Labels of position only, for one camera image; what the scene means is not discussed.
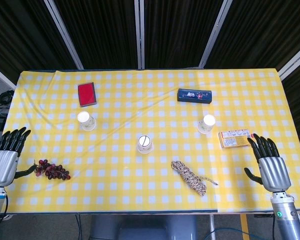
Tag dark red grape bunch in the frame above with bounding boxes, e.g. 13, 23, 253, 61
34, 159, 72, 181

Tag middle floral paper cup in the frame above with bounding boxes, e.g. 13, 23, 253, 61
136, 134, 155, 155

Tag black coiled floor cables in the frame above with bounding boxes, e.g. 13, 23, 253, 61
0, 89, 15, 109

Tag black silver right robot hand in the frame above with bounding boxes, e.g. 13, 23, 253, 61
243, 133, 292, 193

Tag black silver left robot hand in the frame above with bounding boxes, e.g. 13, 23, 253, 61
0, 126, 38, 188

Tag dark blue long box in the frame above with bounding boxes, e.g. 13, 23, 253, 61
177, 88, 213, 104

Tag yellow printed carton box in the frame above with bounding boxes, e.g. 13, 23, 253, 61
217, 128, 256, 150

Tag blue floor cable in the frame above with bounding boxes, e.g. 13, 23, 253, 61
202, 225, 274, 240

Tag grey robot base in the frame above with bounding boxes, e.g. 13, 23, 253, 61
89, 213, 199, 240

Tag beige brown rope bundle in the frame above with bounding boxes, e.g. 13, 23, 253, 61
170, 160, 219, 197

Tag yellow white checkered tablecloth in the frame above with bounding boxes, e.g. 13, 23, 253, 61
1, 69, 300, 215

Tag red flat case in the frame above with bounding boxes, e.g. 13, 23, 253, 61
77, 81, 98, 108

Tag white floral paper cup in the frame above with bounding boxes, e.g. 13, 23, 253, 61
76, 111, 97, 132
196, 114, 216, 135

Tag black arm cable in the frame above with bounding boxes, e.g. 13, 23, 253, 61
271, 216, 277, 240
0, 193, 10, 227

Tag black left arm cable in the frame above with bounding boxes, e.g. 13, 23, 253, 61
0, 193, 10, 227

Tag white partition frame post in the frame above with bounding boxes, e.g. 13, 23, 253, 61
197, 0, 234, 69
43, 0, 84, 70
133, 0, 146, 70
276, 41, 300, 79
0, 61, 17, 91

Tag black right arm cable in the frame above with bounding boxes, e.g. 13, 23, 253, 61
271, 216, 277, 240

